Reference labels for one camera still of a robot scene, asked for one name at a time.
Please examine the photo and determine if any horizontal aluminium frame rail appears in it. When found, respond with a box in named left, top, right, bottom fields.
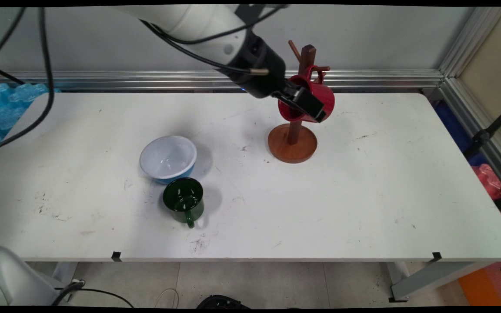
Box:
left=0, top=70, right=444, bottom=93

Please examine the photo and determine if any white and blue bowl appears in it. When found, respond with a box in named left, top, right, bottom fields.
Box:
left=140, top=135, right=197, bottom=183

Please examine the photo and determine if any thin white floor cable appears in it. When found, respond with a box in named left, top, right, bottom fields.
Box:
left=154, top=288, right=180, bottom=308

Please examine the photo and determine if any blue bubble wrap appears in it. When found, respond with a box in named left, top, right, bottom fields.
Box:
left=0, top=83, right=60, bottom=159

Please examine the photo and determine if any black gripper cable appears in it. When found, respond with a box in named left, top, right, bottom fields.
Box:
left=140, top=4, right=290, bottom=76

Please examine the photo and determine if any grey table leg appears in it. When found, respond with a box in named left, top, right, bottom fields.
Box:
left=385, top=261, right=492, bottom=303

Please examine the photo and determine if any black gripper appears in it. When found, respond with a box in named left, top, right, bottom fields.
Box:
left=228, top=31, right=326, bottom=123

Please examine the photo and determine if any brown wooden mug tree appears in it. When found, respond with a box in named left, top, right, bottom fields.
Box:
left=268, top=40, right=330, bottom=164

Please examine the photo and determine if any slanted aluminium frame rail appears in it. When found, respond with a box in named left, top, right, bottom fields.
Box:
left=438, top=7, right=501, bottom=198

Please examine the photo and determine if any black floor cable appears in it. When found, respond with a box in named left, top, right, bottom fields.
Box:
left=50, top=280, right=135, bottom=308

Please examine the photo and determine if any blue plastic bin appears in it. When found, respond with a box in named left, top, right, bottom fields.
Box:
left=434, top=101, right=488, bottom=166

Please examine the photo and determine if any short black cable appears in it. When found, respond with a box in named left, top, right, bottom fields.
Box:
left=0, top=64, right=26, bottom=85

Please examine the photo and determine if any black object on floor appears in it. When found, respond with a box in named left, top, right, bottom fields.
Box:
left=196, top=295, right=251, bottom=309

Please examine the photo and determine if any orange box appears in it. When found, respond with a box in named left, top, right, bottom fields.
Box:
left=458, top=261, right=501, bottom=307

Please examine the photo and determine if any black tripod pole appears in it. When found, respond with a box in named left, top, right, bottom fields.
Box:
left=464, top=100, right=501, bottom=159

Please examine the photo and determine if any thick black hanging cable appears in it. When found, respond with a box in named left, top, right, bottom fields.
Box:
left=0, top=7, right=55, bottom=155

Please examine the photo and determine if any grey rounded chair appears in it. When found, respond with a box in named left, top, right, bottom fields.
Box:
left=0, top=244, right=60, bottom=307

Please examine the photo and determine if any red plastic bag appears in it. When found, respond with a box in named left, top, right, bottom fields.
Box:
left=472, top=164, right=501, bottom=200

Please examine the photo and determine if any dark green glass mug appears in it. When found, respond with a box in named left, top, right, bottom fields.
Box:
left=163, top=177, right=205, bottom=229

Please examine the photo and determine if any thin black hanging cable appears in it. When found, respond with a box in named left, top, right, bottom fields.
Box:
left=0, top=7, right=27, bottom=85

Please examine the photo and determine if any red mug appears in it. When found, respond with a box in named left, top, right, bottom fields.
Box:
left=278, top=65, right=335, bottom=124

